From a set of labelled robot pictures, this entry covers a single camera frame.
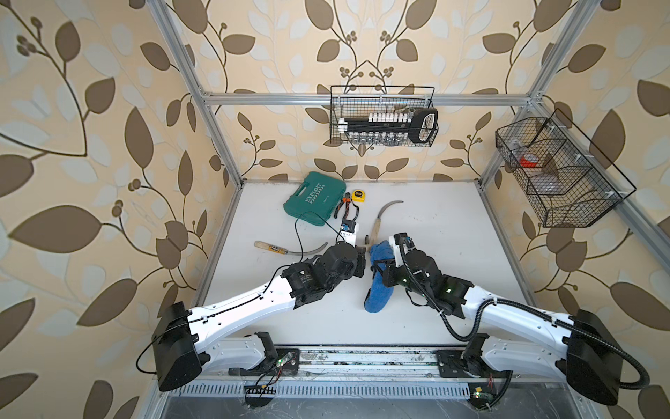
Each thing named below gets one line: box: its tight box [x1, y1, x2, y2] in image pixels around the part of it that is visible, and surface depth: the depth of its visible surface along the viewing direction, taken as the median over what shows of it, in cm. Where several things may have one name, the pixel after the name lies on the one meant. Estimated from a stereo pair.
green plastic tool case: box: [283, 171, 347, 227], surface depth 110 cm
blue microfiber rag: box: [364, 240, 395, 314], surface depth 77 cm
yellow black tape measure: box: [351, 189, 366, 203], surface depth 117 cm
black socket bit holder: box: [338, 108, 439, 145], surface depth 87 cm
